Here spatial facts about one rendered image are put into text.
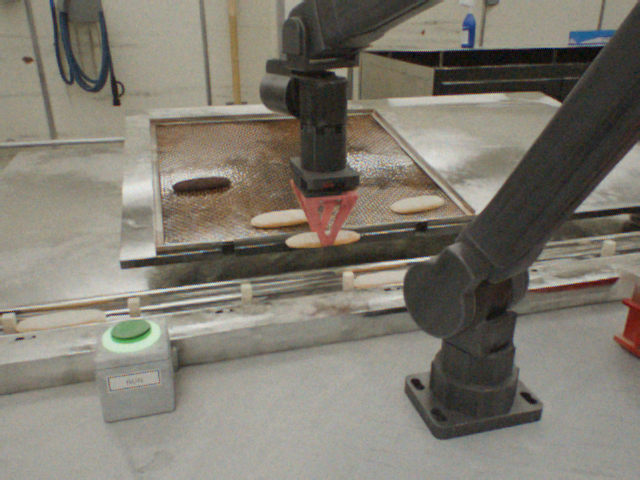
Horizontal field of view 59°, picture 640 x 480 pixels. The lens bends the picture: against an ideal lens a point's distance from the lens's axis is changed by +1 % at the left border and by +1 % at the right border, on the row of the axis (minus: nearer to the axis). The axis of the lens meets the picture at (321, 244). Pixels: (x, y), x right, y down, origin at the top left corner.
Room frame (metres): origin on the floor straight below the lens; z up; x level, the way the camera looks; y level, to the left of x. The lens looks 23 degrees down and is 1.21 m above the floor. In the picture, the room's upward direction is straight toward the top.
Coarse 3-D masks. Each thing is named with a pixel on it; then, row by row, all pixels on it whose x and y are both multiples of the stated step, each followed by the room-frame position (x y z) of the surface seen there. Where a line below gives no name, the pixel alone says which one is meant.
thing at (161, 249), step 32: (160, 128) 1.17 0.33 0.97; (192, 128) 1.18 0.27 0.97; (224, 128) 1.19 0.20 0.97; (288, 128) 1.21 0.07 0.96; (384, 128) 1.23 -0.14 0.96; (160, 160) 1.02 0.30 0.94; (224, 160) 1.04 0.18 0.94; (288, 160) 1.05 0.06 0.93; (352, 160) 1.06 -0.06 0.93; (384, 160) 1.07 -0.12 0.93; (416, 160) 1.06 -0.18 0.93; (160, 192) 0.89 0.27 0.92; (192, 192) 0.90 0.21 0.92; (224, 192) 0.91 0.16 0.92; (256, 192) 0.91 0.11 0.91; (416, 192) 0.94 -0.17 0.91; (448, 192) 0.94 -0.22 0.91; (160, 224) 0.79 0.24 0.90; (192, 224) 0.80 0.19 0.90; (384, 224) 0.81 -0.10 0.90; (448, 224) 0.84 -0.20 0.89
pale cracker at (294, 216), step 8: (256, 216) 0.82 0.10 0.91; (264, 216) 0.82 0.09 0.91; (272, 216) 0.81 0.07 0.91; (280, 216) 0.82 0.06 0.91; (288, 216) 0.82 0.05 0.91; (296, 216) 0.82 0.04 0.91; (304, 216) 0.82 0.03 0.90; (256, 224) 0.80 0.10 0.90; (264, 224) 0.80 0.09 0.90; (272, 224) 0.80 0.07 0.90; (280, 224) 0.80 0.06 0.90; (288, 224) 0.81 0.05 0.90
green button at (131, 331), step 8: (128, 320) 0.51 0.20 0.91; (136, 320) 0.51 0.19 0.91; (144, 320) 0.51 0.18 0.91; (112, 328) 0.49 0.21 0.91; (120, 328) 0.49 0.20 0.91; (128, 328) 0.49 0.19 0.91; (136, 328) 0.49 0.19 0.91; (144, 328) 0.49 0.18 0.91; (112, 336) 0.48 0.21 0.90; (120, 336) 0.48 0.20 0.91; (128, 336) 0.48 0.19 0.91; (136, 336) 0.48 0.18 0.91; (144, 336) 0.48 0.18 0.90
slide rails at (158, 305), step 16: (544, 256) 0.79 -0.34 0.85; (560, 256) 0.79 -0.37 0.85; (576, 256) 0.80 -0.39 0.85; (608, 256) 0.79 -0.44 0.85; (256, 288) 0.69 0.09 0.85; (272, 288) 0.69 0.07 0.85; (288, 288) 0.69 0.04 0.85; (304, 288) 0.69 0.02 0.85; (320, 288) 0.69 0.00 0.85; (144, 304) 0.64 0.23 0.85; (160, 304) 0.64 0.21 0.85; (176, 304) 0.64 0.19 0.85; (192, 304) 0.64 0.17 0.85; (0, 320) 0.60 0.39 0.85
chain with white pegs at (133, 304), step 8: (608, 240) 0.81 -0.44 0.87; (608, 248) 0.80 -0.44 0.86; (344, 272) 0.70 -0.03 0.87; (344, 280) 0.69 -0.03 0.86; (352, 280) 0.69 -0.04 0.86; (248, 288) 0.65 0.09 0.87; (344, 288) 0.69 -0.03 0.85; (352, 288) 0.69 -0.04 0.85; (248, 296) 0.65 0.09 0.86; (128, 304) 0.61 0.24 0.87; (136, 304) 0.61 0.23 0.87; (136, 312) 0.61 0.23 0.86; (8, 320) 0.58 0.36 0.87; (16, 320) 0.59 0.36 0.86; (8, 328) 0.57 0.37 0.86
